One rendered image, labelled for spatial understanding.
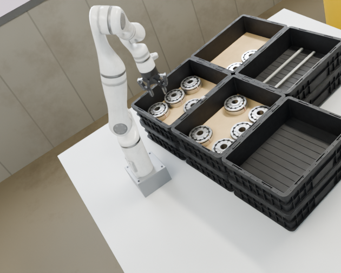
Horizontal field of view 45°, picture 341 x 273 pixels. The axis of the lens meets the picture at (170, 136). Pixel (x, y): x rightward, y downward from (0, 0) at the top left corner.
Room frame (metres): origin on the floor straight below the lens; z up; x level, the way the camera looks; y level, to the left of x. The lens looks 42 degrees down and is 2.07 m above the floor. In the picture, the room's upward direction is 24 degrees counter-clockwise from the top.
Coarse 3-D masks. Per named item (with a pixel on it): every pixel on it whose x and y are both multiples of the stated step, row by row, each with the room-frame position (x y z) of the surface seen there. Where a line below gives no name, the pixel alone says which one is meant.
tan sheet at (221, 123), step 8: (248, 104) 1.36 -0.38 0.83; (256, 104) 1.34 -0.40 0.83; (224, 112) 1.38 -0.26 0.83; (248, 112) 1.31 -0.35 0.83; (208, 120) 1.37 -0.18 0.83; (216, 120) 1.35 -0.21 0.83; (224, 120) 1.33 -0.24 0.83; (232, 120) 1.31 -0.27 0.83; (240, 120) 1.29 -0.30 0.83; (248, 120) 1.27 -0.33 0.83; (216, 128) 1.30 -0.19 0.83; (224, 128) 1.28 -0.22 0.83; (216, 136) 1.26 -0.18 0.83; (224, 136) 1.24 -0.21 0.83
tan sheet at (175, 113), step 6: (204, 84) 1.62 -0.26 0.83; (210, 84) 1.60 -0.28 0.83; (216, 84) 1.58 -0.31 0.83; (204, 90) 1.58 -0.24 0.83; (186, 96) 1.60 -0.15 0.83; (192, 96) 1.58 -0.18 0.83; (198, 96) 1.56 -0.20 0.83; (174, 108) 1.55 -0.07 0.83; (180, 108) 1.53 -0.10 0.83; (174, 114) 1.51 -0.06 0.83; (180, 114) 1.49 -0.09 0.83; (162, 120) 1.50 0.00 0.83; (168, 120) 1.49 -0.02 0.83; (174, 120) 1.47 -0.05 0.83
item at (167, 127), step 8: (208, 64) 1.62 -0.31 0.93; (224, 72) 1.51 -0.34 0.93; (224, 80) 1.46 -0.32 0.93; (152, 88) 1.63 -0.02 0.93; (144, 96) 1.61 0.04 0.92; (144, 112) 1.49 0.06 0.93; (152, 120) 1.43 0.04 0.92; (160, 120) 1.39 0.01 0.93; (176, 120) 1.34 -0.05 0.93; (168, 128) 1.33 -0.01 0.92
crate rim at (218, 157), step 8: (248, 80) 1.39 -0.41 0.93; (216, 88) 1.43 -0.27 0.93; (264, 88) 1.30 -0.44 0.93; (208, 96) 1.40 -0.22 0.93; (200, 104) 1.38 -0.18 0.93; (192, 112) 1.35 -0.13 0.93; (256, 120) 1.15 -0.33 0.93; (248, 128) 1.12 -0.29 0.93; (184, 136) 1.23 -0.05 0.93; (240, 136) 1.10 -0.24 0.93; (192, 144) 1.18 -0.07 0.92; (200, 144) 1.15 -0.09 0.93; (232, 144) 1.09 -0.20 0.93; (208, 152) 1.09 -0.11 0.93; (224, 152) 1.06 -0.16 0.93
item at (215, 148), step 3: (225, 138) 1.19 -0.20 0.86; (228, 138) 1.19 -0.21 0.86; (219, 141) 1.19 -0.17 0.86; (222, 141) 1.18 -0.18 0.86; (225, 141) 1.18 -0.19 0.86; (228, 141) 1.17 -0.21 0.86; (231, 141) 1.17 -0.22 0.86; (216, 144) 1.19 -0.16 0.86; (213, 147) 1.17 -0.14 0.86; (216, 147) 1.17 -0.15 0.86; (213, 150) 1.16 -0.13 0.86; (216, 150) 1.15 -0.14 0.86; (219, 153) 1.13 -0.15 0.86
